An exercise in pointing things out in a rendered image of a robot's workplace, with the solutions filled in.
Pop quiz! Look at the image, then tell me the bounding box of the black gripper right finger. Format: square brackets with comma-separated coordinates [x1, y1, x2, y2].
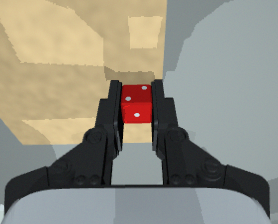
[151, 79, 270, 220]

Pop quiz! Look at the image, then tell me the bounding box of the red die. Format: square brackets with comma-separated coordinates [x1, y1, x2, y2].
[121, 84, 152, 124]

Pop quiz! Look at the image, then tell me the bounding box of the tan mottled mat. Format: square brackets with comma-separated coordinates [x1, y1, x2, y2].
[0, 0, 167, 145]

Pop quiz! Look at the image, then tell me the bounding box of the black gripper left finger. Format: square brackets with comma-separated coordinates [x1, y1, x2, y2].
[4, 80, 124, 216]

